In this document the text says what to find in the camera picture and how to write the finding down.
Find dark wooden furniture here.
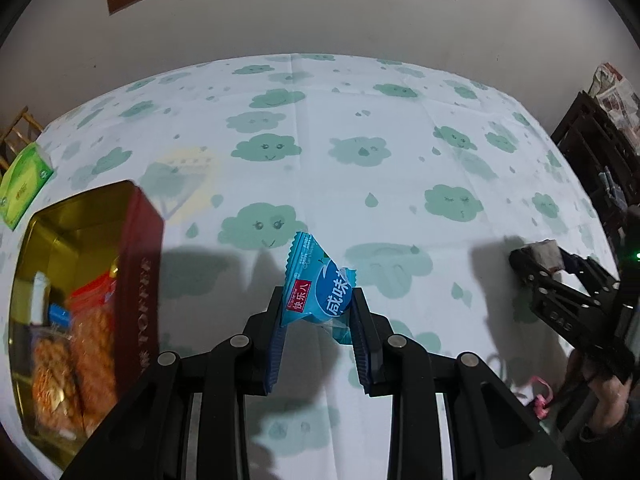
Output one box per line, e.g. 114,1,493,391
550,91,640,241

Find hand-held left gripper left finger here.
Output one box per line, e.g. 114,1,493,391
60,285,287,480

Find clear peanut snack packet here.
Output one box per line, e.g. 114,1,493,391
31,335,83,436

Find clear packet with blue ends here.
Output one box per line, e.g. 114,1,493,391
47,304,73,328

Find dark grey snack packet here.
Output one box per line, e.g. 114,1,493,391
520,240,566,273

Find person's right hand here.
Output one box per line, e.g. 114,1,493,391
560,350,640,441

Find pink ribbon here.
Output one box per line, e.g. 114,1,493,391
520,375,553,418

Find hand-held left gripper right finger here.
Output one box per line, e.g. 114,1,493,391
350,290,583,480

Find clear orange cracker packet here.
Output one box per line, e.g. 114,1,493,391
70,305,118,436

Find red and gold tin box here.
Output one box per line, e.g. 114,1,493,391
9,179,165,471

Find bamboo chair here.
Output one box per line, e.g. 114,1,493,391
0,106,43,171

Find green tissue box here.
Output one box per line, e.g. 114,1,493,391
0,142,55,232

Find blue biscuit packet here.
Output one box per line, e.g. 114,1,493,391
281,231,358,346

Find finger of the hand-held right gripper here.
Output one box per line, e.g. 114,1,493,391
556,245,622,294
509,249,618,346

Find newspaper bundle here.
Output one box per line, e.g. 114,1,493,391
590,62,640,143

